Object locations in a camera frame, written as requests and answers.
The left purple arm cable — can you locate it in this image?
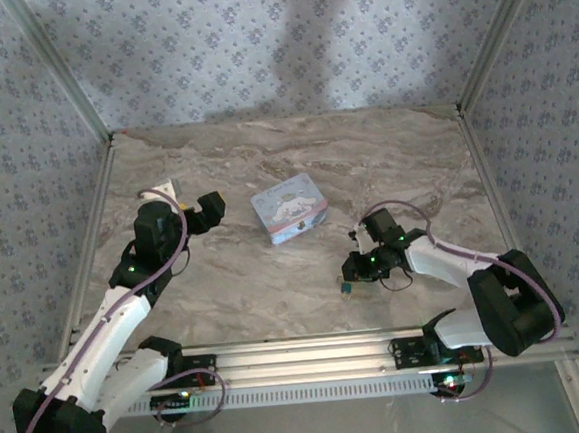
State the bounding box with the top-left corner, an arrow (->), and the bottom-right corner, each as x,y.
0,182 -> 231,433

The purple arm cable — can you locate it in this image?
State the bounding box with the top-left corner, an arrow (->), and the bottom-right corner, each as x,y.
0,182 -> 231,433
356,186 -> 570,412

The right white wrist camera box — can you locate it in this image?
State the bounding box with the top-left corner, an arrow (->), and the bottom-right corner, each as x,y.
351,223 -> 370,254

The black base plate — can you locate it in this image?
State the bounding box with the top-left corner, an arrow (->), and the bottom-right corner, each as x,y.
388,330 -> 485,370
159,351 -> 220,391

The black controller board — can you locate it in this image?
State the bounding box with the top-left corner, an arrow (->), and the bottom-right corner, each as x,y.
430,370 -> 474,400
149,392 -> 194,413

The slotted grey cable duct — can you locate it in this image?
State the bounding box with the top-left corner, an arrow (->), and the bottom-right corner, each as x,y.
120,372 -> 443,419

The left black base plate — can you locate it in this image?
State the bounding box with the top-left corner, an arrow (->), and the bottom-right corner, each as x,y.
159,351 -> 220,391

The blue cartoon tin box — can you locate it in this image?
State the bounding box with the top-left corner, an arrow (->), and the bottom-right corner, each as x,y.
247,170 -> 333,250

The aluminium corner post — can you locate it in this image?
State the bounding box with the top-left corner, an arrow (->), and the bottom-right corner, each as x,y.
0,0 -> 117,152
447,0 -> 561,114

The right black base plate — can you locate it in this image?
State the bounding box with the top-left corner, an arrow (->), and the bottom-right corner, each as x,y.
388,330 -> 485,370

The wide aluminium mounting rail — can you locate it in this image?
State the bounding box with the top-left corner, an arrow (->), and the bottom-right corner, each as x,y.
32,317 -> 579,401

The aluminium side rail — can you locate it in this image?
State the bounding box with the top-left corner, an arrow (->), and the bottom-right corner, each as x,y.
37,134 -> 134,364
453,99 -> 553,329

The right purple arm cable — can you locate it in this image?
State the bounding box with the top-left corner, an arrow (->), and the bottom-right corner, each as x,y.
356,186 -> 570,412

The thin aluminium table-edge rail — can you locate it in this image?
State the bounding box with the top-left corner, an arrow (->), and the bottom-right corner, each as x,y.
109,101 -> 463,141

